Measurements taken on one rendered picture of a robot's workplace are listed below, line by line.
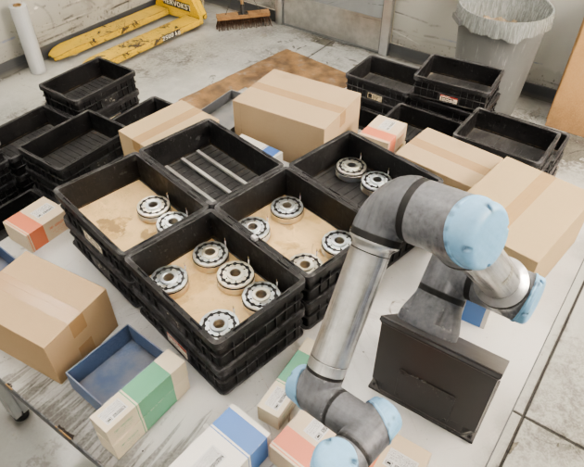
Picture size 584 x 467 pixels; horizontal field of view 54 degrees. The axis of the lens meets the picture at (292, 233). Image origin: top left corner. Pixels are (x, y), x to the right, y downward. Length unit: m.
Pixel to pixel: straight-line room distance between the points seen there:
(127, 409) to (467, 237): 0.87
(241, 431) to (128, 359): 0.42
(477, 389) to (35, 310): 1.10
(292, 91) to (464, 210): 1.45
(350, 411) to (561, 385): 1.64
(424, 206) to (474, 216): 0.08
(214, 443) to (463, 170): 1.19
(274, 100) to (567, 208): 1.09
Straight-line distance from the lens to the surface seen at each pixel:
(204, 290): 1.57
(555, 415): 2.50
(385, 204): 0.98
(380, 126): 2.18
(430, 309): 1.36
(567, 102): 4.06
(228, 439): 1.36
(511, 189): 1.89
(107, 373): 1.62
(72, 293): 1.62
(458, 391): 1.38
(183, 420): 1.51
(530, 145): 2.92
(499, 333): 1.73
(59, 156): 2.83
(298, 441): 1.37
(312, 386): 1.08
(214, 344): 1.33
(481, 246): 0.94
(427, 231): 0.94
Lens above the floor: 2.00
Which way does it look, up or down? 43 degrees down
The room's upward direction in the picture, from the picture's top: straight up
